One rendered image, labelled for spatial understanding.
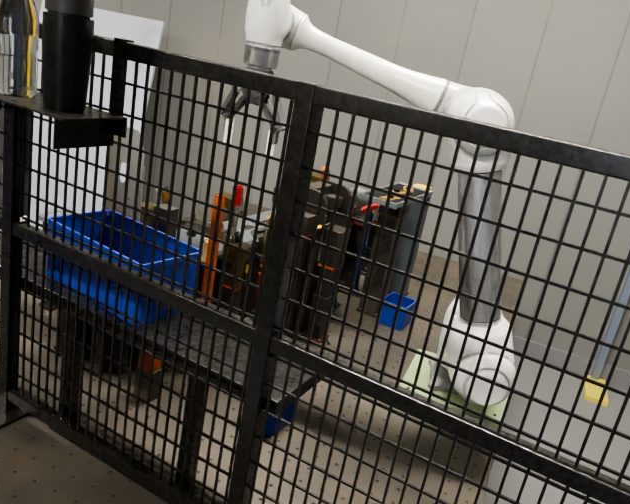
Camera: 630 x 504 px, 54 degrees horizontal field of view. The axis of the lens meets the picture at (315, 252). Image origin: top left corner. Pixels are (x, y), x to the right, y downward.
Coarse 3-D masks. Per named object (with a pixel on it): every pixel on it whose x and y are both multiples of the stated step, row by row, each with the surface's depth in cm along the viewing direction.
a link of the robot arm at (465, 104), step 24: (456, 96) 142; (480, 96) 131; (480, 120) 129; (504, 120) 128; (456, 168) 140; (480, 168) 136; (480, 192) 139; (480, 240) 142; (480, 264) 144; (480, 312) 148; (456, 336) 151; (480, 336) 147; (504, 336) 148; (456, 360) 150; (504, 360) 146; (456, 384) 150; (480, 384) 145; (504, 384) 145
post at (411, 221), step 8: (416, 208) 239; (408, 216) 242; (416, 216) 240; (424, 216) 243; (408, 224) 242; (416, 224) 241; (408, 232) 243; (408, 240) 244; (400, 248) 246; (408, 248) 244; (416, 248) 247; (400, 256) 247; (408, 256) 245; (400, 264) 247; (392, 280) 250; (400, 280) 249; (408, 280) 251; (392, 288) 251; (400, 288) 249
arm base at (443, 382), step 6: (432, 360) 187; (432, 366) 183; (432, 372) 179; (444, 372) 174; (432, 378) 176; (438, 378) 175; (444, 378) 175; (438, 384) 173; (444, 384) 173; (450, 384) 173; (438, 390) 173; (444, 390) 173
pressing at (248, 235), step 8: (248, 216) 214; (256, 216) 216; (264, 216) 218; (224, 224) 201; (240, 224) 204; (248, 224) 205; (176, 232) 185; (184, 232) 186; (248, 232) 197; (184, 240) 179; (192, 240) 180; (248, 240) 190; (256, 240) 190
